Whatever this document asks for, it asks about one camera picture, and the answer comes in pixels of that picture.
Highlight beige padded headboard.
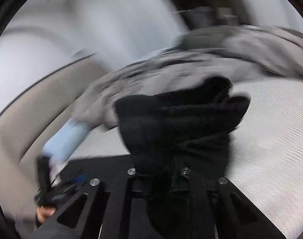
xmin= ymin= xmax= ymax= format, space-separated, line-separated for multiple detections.
xmin=0 ymin=55 xmax=109 ymax=227

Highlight person's left forearm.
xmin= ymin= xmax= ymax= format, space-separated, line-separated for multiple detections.
xmin=15 ymin=214 xmax=64 ymax=239

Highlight white honeycomb mattress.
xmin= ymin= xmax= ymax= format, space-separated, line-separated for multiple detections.
xmin=67 ymin=78 xmax=303 ymax=239

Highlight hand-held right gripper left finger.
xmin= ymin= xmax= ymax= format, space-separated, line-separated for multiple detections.
xmin=29 ymin=168 xmax=142 ymax=239

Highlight white curtain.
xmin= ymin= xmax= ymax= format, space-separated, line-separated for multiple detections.
xmin=0 ymin=0 xmax=192 ymax=120

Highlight grey duvet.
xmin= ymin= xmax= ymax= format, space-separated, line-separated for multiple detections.
xmin=74 ymin=26 xmax=303 ymax=132

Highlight black pants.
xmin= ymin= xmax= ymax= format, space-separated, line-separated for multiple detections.
xmin=114 ymin=77 xmax=251 ymax=239

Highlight light blue pillow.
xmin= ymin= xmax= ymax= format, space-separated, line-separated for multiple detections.
xmin=43 ymin=118 xmax=92 ymax=166

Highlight person's right hand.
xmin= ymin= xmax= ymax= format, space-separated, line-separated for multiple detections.
xmin=36 ymin=205 xmax=56 ymax=223

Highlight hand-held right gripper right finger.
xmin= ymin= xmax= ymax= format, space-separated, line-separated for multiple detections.
xmin=170 ymin=167 xmax=286 ymax=239

